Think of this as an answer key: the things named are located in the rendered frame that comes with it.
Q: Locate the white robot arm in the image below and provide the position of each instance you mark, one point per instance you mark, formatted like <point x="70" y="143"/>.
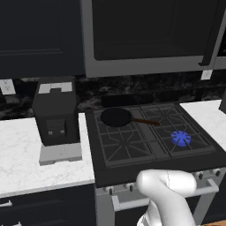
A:
<point x="169" y="194"/>

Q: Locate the black and silver stove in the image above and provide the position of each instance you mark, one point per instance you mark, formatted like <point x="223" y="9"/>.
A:
<point x="123" y="164"/>

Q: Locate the blue burner flame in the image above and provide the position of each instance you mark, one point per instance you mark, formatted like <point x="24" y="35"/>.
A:
<point x="180" y="138"/>

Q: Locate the black stove knob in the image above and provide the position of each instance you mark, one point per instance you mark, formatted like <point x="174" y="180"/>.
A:
<point x="217" y="172"/>
<point x="111" y="191"/>
<point x="201" y="175"/>
<point x="131" y="186"/>

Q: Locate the black frying pan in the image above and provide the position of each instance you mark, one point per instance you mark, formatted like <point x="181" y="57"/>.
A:
<point x="116" y="117"/>

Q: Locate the black coffee machine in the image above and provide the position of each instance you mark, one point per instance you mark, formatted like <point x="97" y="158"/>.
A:
<point x="56" y="117"/>

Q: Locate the silver microwave oven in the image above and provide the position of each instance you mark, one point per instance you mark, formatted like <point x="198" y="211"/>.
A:
<point x="147" y="66"/>

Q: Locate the dark cupboard door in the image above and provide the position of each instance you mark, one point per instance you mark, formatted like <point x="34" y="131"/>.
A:
<point x="38" y="35"/>

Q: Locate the dark drawer front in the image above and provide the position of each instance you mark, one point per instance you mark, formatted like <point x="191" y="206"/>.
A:
<point x="53" y="206"/>

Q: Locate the white wall socket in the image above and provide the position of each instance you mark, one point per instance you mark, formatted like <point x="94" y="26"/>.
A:
<point x="7" y="86"/>
<point x="206" y="74"/>

